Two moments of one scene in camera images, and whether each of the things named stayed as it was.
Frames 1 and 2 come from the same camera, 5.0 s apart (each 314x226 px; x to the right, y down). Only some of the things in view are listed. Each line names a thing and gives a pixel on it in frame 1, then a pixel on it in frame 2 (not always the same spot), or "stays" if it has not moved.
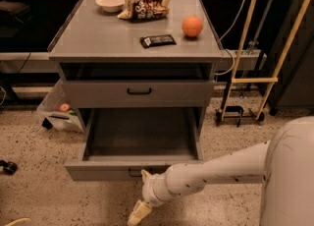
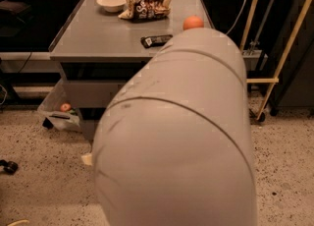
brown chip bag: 145,3 stays
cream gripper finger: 139,212 to 87,159
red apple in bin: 64,107 stays
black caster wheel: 8,168 stays
